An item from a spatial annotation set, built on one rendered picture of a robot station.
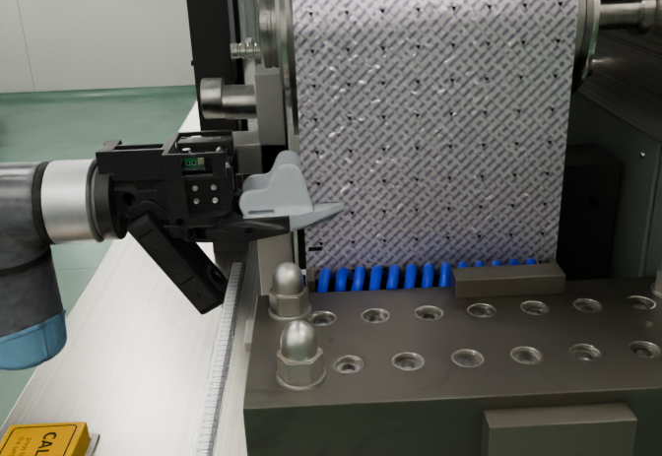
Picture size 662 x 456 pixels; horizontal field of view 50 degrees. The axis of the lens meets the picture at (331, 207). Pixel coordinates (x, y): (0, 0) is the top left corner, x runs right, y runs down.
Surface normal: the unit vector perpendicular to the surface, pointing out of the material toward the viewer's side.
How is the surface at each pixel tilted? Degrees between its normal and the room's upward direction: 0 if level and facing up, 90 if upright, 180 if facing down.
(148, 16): 90
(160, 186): 90
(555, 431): 90
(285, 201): 90
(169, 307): 0
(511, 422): 0
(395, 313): 0
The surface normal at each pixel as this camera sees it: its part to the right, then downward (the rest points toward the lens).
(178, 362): -0.04, -0.93
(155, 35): 0.04, 0.37
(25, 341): 0.43, 0.36
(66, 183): 0.00, -0.41
